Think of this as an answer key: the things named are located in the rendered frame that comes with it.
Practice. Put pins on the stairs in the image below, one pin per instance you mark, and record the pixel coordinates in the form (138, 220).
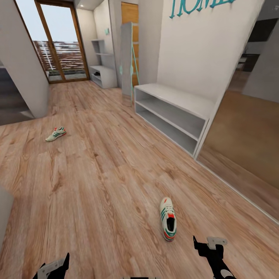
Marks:
(13, 108)

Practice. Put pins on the gym shoe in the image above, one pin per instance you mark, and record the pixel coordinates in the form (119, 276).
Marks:
(168, 219)
(56, 133)

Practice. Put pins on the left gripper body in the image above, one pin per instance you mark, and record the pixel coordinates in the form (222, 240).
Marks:
(56, 274)

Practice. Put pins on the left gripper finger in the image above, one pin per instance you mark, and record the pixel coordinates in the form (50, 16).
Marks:
(66, 263)

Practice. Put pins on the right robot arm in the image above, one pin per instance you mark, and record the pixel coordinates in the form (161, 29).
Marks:
(214, 253)

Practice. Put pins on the standing mirror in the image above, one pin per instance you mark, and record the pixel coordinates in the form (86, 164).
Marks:
(126, 32)

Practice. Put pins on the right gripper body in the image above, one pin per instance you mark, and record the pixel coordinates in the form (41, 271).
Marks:
(204, 251)

